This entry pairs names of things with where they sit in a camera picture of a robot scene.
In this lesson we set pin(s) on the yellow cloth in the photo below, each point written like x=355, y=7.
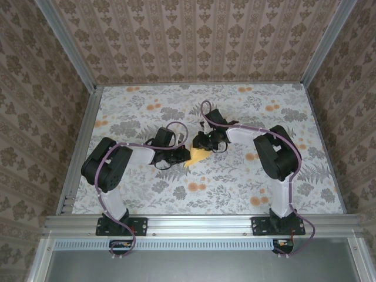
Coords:
x=196, y=157

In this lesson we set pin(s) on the aluminium frame rail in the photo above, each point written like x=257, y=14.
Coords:
x=323, y=147
x=199, y=224
x=80, y=147

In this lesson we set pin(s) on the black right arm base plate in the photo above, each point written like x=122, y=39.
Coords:
x=260, y=226

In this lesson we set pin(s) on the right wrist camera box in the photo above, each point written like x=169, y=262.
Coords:
x=216, y=117

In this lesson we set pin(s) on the black connector board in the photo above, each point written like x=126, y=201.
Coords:
x=283, y=246
x=120, y=246

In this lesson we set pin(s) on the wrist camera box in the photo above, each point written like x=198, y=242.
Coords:
x=164, y=136
x=216, y=117

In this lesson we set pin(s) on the grey metal panel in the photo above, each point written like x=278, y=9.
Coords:
x=202, y=265

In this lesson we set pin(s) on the floral printed tablecloth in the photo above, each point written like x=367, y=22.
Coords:
x=223, y=191

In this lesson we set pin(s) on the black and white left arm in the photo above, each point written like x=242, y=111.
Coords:
x=108, y=170

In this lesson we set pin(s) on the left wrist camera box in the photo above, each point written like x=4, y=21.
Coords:
x=164, y=136

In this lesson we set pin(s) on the aluminium frame post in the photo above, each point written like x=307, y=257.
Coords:
x=67, y=44
x=323, y=44

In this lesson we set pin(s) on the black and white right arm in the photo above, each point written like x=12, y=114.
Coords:
x=279, y=158

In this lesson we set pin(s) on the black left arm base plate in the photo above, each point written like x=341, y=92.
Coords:
x=138, y=226

